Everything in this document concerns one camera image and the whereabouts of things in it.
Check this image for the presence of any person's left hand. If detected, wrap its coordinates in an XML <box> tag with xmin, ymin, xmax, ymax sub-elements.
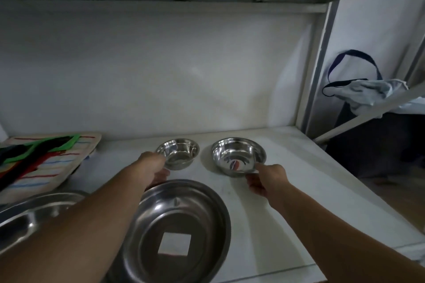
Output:
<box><xmin>137</xmin><ymin>151</ymin><xmax>171</xmax><ymax>193</ymax></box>

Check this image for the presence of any person's right hand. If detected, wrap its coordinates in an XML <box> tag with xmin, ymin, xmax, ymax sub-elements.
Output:
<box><xmin>245</xmin><ymin>163</ymin><xmax>292</xmax><ymax>198</ymax></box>

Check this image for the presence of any small steel bowl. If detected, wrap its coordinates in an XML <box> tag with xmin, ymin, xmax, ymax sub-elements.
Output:
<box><xmin>156</xmin><ymin>138</ymin><xmax>200</xmax><ymax>171</ymax></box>

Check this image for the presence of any medium steel bowl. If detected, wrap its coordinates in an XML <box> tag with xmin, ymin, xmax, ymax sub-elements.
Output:
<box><xmin>211</xmin><ymin>137</ymin><xmax>267</xmax><ymax>178</ymax></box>

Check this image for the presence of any person's right forearm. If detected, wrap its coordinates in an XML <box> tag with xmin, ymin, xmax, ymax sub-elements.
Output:
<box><xmin>268</xmin><ymin>183</ymin><xmax>425</xmax><ymax>283</ymax></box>

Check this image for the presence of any person's left forearm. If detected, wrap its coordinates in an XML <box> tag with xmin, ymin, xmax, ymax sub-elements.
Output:
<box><xmin>0</xmin><ymin>159</ymin><xmax>149</xmax><ymax>283</ymax></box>

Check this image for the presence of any large steel plate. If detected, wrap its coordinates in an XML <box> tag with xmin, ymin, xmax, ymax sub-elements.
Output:
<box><xmin>103</xmin><ymin>179</ymin><xmax>232</xmax><ymax>283</ymax></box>

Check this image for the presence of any striped cloth mat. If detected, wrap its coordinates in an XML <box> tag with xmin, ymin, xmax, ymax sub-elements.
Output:
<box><xmin>0</xmin><ymin>132</ymin><xmax>102</xmax><ymax>205</ymax></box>

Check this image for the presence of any dark fabric pile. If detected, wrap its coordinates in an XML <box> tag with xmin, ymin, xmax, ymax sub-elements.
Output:
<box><xmin>326</xmin><ymin>102</ymin><xmax>425</xmax><ymax>181</ymax></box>

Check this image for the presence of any black green red cloth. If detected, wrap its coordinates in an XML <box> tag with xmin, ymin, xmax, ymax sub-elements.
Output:
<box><xmin>0</xmin><ymin>134</ymin><xmax>81</xmax><ymax>191</ymax></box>

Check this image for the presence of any steel compartment tray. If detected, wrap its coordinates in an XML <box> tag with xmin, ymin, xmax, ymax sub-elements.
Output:
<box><xmin>0</xmin><ymin>191</ymin><xmax>89</xmax><ymax>255</ymax></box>

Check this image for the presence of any white metal shelf frame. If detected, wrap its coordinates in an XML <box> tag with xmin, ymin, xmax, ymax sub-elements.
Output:
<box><xmin>0</xmin><ymin>0</ymin><xmax>425</xmax><ymax>145</ymax></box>

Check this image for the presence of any white bag with dark straps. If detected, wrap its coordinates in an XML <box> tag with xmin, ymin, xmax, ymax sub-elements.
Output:
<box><xmin>322</xmin><ymin>50</ymin><xmax>425</xmax><ymax>119</ymax></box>

